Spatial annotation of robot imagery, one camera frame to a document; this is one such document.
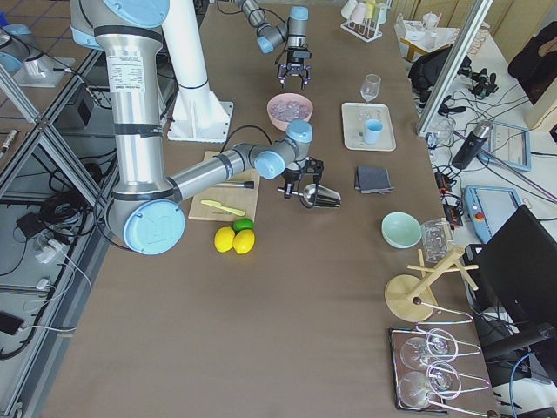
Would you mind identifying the white cup drying rack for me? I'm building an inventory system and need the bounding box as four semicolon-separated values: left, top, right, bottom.
340;0;392;43

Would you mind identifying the mint green bowl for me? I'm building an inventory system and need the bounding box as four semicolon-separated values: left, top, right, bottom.
381;212;422;249

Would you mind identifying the black backpack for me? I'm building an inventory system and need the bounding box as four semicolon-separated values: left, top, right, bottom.
408;46;452;108

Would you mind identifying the hanging wine glass upper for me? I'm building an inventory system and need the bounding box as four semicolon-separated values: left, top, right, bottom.
399;328;459;370

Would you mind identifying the glass mug on stand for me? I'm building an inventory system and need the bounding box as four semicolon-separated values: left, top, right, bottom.
421;218;453;263

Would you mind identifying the aluminium frame post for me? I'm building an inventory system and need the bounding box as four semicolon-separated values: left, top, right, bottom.
416;0;493;138

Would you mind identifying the green lime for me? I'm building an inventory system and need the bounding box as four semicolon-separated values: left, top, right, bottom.
232;218;254;233

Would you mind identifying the wooden cutting board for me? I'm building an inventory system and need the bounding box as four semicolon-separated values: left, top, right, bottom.
188;169;260;222

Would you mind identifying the silver metal ice scoop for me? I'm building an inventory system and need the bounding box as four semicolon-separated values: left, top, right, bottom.
299;184;341;209

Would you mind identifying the blue teach pendant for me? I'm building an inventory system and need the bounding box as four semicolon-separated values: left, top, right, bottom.
463;185;521;243

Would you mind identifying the clear wine glass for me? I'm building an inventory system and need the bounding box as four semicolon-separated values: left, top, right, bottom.
359;74;381;105

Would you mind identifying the wooden cup tree stand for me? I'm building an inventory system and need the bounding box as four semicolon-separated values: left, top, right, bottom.
385;242;478;323

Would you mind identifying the cream serving tray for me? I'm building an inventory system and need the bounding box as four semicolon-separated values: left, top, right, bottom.
341;103;396;152

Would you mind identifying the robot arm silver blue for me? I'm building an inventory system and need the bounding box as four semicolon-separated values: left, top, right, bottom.
70;1;323;255
232;1;312;89

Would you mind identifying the light blue cup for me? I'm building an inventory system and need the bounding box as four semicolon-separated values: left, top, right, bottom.
363;118;384;145

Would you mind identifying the metal wine glass rack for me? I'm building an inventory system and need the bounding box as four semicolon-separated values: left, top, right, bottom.
388;309;497;417

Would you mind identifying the hanging wine glass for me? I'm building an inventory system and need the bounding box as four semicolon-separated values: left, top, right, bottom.
398;361;462;409
399;328;459;370

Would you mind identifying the steel muddler black tip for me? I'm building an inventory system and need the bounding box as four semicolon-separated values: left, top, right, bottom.
215;180;255;189

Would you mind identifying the pink bowl of ice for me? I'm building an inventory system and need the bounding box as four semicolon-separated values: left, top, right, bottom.
266;93;313;131

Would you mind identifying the yellow plastic knife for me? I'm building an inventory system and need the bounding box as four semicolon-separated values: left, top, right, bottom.
200;199;245;217

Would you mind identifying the black thermos bottle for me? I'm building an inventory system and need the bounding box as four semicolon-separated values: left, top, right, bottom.
451;120;493;170

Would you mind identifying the black monitor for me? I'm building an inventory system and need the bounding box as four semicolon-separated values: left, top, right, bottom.
466;206;556;327

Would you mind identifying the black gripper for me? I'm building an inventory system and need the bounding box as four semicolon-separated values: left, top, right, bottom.
277;157;325;199
278;48;312;90

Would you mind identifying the hanging wine glass lower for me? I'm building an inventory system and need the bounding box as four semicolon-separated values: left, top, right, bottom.
398;361;462;409

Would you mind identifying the yellow lemon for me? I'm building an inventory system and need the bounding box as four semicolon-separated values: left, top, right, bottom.
232;229;255;254
213;226;236;253

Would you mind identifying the grey folded cloth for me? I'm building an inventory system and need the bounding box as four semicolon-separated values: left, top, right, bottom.
354;165;393;194

